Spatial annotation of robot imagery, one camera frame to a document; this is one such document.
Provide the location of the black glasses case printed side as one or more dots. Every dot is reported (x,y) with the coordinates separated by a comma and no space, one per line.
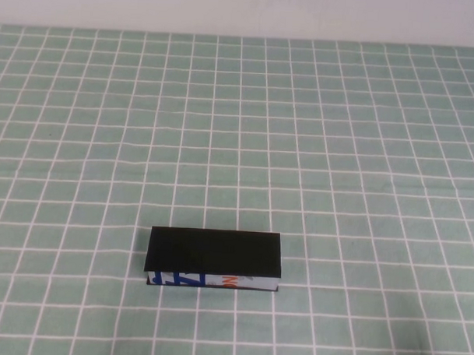
(215,250)

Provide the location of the green checked tablecloth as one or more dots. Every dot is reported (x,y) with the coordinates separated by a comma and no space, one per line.
(107,103)

